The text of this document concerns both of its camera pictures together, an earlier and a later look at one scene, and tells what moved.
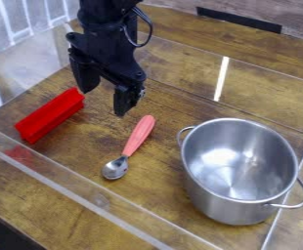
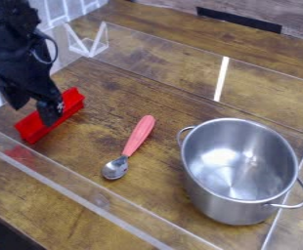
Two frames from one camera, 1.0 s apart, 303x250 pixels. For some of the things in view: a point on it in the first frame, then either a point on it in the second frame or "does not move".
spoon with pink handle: (115, 167) does not move
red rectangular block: (50, 114) does not move
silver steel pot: (241, 168) does not move
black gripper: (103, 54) -> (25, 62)
